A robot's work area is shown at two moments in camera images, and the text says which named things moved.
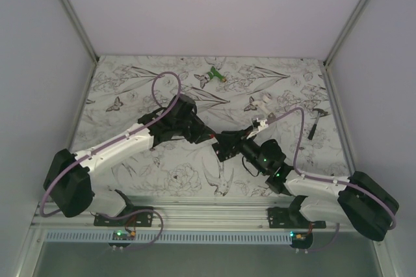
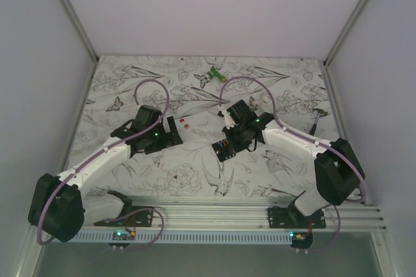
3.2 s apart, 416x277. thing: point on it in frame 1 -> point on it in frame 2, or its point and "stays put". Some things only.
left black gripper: (202, 132) -> (168, 138)
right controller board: (301, 240) stays put
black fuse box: (225, 149) stays put
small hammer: (321, 112) stays put
